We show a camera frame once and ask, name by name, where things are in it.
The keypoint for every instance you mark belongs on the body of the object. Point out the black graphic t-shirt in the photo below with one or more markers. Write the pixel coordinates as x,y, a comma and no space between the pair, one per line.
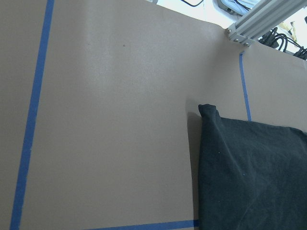
252,176

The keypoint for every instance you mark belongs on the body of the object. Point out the aluminium frame post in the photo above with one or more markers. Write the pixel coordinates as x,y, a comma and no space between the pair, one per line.
264,16

